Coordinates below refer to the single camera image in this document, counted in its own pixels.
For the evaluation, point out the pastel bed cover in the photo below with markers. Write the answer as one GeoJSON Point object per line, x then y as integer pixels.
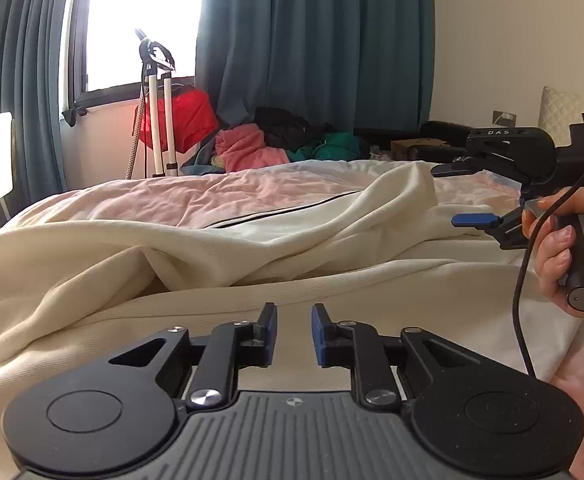
{"type": "Point", "coordinates": [171, 195]}

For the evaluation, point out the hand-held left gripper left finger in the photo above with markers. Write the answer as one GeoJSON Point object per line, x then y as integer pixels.
{"type": "Point", "coordinates": [267, 335]}

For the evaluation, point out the red bag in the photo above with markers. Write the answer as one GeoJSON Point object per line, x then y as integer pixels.
{"type": "Point", "coordinates": [191, 115]}

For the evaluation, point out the garment steamer stand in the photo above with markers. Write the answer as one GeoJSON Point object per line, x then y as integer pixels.
{"type": "Point", "coordinates": [159, 125]}

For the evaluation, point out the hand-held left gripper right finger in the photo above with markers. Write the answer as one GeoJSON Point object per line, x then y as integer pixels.
{"type": "Point", "coordinates": [319, 335]}

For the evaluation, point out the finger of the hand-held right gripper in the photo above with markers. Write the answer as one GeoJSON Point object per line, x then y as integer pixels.
{"type": "Point", "coordinates": [474, 220]}
{"type": "Point", "coordinates": [472, 166]}

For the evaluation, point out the teal curtain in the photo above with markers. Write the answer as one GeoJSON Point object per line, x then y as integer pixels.
{"type": "Point", "coordinates": [322, 40]}
{"type": "Point", "coordinates": [16, 60]}

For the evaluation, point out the cream sweatshirt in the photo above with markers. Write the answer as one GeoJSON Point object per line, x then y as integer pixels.
{"type": "Point", "coordinates": [221, 255]}

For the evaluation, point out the green clothing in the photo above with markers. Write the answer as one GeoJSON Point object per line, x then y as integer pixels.
{"type": "Point", "coordinates": [339, 145]}

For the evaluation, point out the person's right hand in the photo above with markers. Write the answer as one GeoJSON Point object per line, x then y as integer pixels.
{"type": "Point", "coordinates": [554, 255]}

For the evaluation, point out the cream quilted pillow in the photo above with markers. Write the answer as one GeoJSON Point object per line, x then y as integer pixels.
{"type": "Point", "coordinates": [562, 110]}

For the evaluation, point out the bedside wall socket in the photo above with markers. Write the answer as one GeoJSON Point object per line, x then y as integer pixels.
{"type": "Point", "coordinates": [504, 117]}

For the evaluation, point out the small cardboard box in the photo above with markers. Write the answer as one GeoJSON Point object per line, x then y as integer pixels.
{"type": "Point", "coordinates": [414, 147]}

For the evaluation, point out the black sofa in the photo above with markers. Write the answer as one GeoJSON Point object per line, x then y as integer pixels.
{"type": "Point", "coordinates": [447, 132]}

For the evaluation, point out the pink clothing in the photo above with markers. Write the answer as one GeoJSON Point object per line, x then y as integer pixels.
{"type": "Point", "coordinates": [247, 147]}

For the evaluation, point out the dark framed window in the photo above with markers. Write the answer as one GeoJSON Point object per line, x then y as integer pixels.
{"type": "Point", "coordinates": [131, 20]}

